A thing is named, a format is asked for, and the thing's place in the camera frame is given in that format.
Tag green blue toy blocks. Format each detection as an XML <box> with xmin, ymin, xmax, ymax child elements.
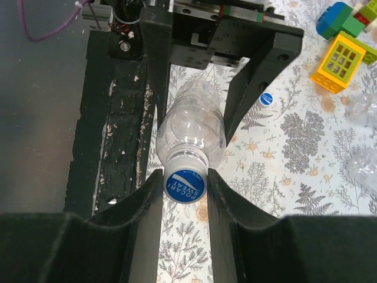
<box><xmin>316</xmin><ymin>2</ymin><xmax>366</xmax><ymax>40</ymax></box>

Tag yellow window toy block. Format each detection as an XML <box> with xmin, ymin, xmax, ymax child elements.
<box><xmin>310</xmin><ymin>31</ymin><xmax>366</xmax><ymax>94</ymax></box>

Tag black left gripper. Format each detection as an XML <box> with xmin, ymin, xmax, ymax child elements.
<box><xmin>140</xmin><ymin>1</ymin><xmax>303</xmax><ymax>144</ymax></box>

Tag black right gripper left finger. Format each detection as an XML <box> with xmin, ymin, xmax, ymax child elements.
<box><xmin>1</xmin><ymin>169</ymin><xmax>163</xmax><ymax>282</ymax></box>

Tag blue white bottle cap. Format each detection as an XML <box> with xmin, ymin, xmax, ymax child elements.
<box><xmin>163</xmin><ymin>156</ymin><xmax>208</xmax><ymax>204</ymax></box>
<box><xmin>258</xmin><ymin>93</ymin><xmax>274</xmax><ymax>108</ymax></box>

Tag toy block car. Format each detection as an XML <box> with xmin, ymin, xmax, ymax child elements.
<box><xmin>351</xmin><ymin>1</ymin><xmax>376</xmax><ymax>65</ymax></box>

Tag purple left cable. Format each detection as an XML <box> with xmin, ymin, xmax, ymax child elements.
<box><xmin>16</xmin><ymin>0</ymin><xmax>92</xmax><ymax>42</ymax></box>

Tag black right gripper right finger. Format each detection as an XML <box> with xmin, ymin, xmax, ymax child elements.
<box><xmin>207</xmin><ymin>169</ymin><xmax>376</xmax><ymax>282</ymax></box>

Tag clear plastic bottle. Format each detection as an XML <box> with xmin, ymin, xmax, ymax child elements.
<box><xmin>347</xmin><ymin>93</ymin><xmax>376</xmax><ymax>128</ymax></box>
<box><xmin>348</xmin><ymin>148</ymin><xmax>376</xmax><ymax>195</ymax></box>
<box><xmin>156</xmin><ymin>80</ymin><xmax>226</xmax><ymax>175</ymax></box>

